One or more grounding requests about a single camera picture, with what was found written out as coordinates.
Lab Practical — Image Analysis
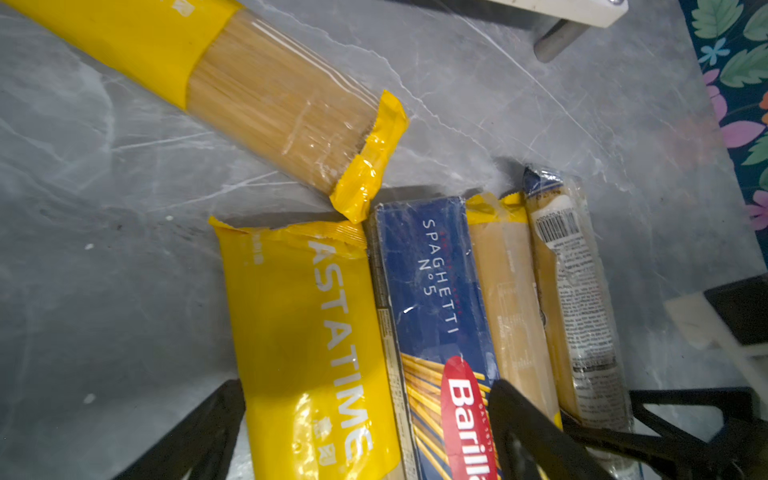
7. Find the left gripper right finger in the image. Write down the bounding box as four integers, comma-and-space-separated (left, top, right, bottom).
488, 379, 610, 479

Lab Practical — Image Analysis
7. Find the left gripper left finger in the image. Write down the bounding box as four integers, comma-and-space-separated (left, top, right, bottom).
116, 380, 246, 479

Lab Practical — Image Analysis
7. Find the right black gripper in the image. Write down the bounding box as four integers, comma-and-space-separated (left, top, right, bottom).
566, 275, 767, 479

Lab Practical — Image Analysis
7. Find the clear spaghetti bag label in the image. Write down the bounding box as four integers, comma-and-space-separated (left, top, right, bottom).
523, 165, 634, 433

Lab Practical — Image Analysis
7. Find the yellow spaghetti bag long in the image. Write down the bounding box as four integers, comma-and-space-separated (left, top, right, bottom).
466, 193, 562, 427

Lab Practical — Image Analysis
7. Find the blue Barilla spaghetti box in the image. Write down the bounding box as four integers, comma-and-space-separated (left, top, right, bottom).
370, 197, 503, 479

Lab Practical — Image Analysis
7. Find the white two-tier shelf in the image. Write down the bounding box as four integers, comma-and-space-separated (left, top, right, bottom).
494, 0, 629, 63

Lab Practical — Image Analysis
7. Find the yellow spaghetti bag top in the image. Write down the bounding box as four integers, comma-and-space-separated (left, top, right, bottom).
13, 1, 408, 223

